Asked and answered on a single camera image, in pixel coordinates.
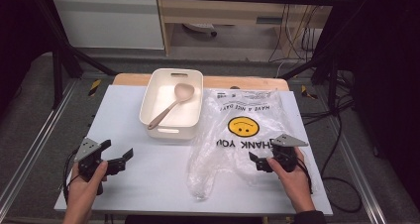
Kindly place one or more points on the light wooden desk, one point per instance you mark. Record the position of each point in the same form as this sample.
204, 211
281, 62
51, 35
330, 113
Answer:
214, 12

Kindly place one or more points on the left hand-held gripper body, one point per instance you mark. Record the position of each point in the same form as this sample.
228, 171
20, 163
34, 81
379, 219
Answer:
86, 151

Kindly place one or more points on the white cabinet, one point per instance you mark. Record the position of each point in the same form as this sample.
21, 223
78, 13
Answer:
105, 22

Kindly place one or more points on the black metal stand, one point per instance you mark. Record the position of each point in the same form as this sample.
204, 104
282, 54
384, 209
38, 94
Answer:
57, 75
332, 82

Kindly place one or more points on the office chair base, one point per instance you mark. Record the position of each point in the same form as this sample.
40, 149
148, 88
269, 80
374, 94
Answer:
201, 27

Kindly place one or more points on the yellow black tape strip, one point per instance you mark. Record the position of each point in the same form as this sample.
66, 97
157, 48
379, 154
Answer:
95, 87
308, 92

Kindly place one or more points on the person's left hand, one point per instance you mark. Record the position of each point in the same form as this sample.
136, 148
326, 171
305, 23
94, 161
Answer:
82, 191

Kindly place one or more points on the person's right hand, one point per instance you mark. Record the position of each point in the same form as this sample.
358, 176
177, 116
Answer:
294, 184

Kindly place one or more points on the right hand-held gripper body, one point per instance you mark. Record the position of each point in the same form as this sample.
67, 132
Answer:
285, 156

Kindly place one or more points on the clear smiley plastic bag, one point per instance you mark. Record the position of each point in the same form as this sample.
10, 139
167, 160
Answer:
211, 151

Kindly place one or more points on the cream plastic bin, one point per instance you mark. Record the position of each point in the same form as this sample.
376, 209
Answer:
185, 121

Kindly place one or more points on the dark curtain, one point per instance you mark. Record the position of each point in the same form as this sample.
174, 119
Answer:
386, 85
18, 35

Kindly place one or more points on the pink spoon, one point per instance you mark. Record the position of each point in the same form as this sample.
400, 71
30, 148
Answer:
183, 92

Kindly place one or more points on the aluminium rail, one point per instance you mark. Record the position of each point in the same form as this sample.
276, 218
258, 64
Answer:
36, 144
360, 174

